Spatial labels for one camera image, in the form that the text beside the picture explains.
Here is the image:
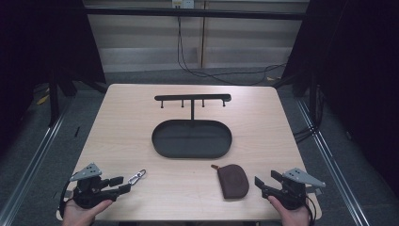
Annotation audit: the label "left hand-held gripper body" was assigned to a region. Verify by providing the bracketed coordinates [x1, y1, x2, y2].
[69, 162, 120, 210]

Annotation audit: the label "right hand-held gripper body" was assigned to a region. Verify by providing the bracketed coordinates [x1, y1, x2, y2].
[265, 168, 327, 211]

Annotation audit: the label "silver carabiner keyring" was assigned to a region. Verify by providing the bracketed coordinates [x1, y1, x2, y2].
[127, 169, 147, 186]

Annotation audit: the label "brown zip pouch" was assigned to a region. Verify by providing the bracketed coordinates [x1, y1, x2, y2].
[210, 163, 250, 200]

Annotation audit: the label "black hook rack with tray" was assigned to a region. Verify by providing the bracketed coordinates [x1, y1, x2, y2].
[152, 93, 233, 159]

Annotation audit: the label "person's right hand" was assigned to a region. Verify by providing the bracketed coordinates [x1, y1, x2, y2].
[267, 195, 312, 226]

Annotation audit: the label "person's left hand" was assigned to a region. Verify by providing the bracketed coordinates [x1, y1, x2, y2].
[61, 198, 114, 226]

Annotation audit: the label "black stand leg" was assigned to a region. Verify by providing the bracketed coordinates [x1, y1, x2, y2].
[47, 73, 61, 128]

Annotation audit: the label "black curtain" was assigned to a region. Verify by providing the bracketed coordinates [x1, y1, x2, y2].
[0, 0, 107, 152]
[281, 0, 399, 199]

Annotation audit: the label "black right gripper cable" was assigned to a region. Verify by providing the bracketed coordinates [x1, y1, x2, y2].
[304, 194, 317, 226]

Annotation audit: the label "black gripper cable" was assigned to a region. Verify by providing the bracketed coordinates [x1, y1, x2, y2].
[304, 194, 317, 226]
[58, 171, 79, 219]

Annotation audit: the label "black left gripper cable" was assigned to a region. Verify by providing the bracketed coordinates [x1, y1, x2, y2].
[58, 171, 79, 219]

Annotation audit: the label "metal floor rail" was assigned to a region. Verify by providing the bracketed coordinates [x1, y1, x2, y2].
[0, 107, 72, 226]
[295, 98, 371, 226]

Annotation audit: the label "black floor cables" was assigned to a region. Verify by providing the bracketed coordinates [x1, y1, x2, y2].
[293, 125, 318, 144]

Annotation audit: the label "black wall cables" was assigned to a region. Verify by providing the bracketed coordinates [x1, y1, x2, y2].
[176, 16, 287, 87]

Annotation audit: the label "black horizontal frame bar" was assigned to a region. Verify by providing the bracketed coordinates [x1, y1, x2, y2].
[84, 7, 310, 21]

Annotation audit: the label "white wall outlet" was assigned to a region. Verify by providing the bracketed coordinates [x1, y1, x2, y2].
[171, 0, 196, 9]

